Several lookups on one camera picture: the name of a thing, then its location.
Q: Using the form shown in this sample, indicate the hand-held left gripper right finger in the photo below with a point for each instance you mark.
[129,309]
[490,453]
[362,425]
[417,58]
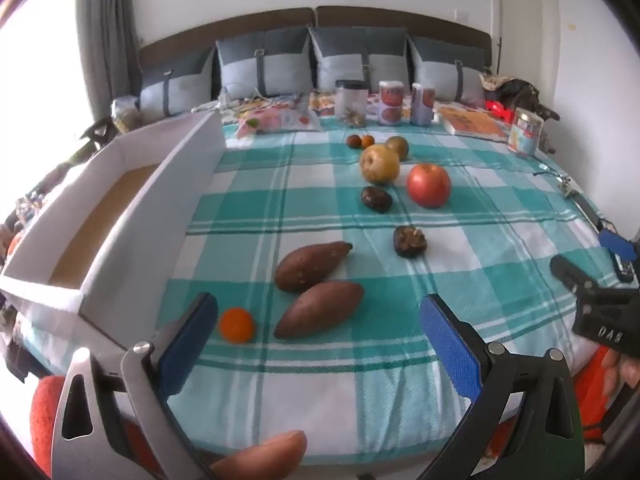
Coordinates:
[450,350]

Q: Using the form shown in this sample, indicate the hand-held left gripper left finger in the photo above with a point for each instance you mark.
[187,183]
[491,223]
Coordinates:
[192,340]

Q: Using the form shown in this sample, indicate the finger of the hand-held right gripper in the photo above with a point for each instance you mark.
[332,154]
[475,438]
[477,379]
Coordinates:
[617,246]
[570,271]

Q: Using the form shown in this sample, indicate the small orange tangerine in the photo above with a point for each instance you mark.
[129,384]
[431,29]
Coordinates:
[236,325]
[368,141]

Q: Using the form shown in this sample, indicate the white cardboard box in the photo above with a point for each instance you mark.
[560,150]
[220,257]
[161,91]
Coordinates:
[150,220]

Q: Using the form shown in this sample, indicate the reddish brown sweet potato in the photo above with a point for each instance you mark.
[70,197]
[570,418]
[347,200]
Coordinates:
[310,265]
[320,310]

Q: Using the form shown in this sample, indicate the red apple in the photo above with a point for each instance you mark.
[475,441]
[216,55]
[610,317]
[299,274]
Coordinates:
[429,185]

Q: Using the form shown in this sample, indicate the yellow apple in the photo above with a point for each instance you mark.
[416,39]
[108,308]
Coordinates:
[379,165]

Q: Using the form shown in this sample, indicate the greenish brown kiwi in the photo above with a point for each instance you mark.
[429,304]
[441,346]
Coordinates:
[399,146]

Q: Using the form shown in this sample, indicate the small brown round fruit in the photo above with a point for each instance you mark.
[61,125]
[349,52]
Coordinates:
[353,141]

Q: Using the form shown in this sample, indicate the person's right hand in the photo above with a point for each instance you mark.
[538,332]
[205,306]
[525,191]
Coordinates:
[625,370]

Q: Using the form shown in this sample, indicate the person's left hand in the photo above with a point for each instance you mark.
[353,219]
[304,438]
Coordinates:
[270,452]

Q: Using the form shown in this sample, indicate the metal rod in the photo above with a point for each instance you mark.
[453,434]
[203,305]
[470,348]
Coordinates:
[575,195]

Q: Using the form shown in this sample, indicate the blue orange labelled can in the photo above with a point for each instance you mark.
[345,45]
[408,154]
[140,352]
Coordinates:
[525,132]

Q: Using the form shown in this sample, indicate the red cloth item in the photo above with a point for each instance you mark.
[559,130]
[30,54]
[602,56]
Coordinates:
[500,110]

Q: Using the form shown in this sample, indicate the orange cover book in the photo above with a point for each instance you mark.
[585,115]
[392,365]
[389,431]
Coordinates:
[472,122]

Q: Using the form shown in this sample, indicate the black bag with red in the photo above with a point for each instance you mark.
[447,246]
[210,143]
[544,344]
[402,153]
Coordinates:
[520,92]

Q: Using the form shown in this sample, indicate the printed tin can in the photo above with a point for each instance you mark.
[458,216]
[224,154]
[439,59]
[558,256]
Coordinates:
[390,105]
[421,105]

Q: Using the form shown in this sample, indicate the dark chair back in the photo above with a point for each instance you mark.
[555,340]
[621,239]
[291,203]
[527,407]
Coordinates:
[97,132]

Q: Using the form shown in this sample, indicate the pink printed snack packet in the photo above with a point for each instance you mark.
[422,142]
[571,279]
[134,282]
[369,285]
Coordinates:
[280,122]

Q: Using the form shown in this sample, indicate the clear plastic snack bag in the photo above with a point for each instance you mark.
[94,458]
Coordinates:
[125,115]

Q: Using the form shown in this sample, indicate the grey two-tone pillow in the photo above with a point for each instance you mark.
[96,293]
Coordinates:
[345,55]
[260,65]
[445,67]
[175,87]

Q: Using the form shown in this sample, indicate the glass jar with black lid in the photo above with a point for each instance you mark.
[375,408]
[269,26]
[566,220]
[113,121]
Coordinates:
[351,102]

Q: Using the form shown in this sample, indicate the grey curtain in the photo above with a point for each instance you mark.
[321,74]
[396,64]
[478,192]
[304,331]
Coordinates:
[105,35]

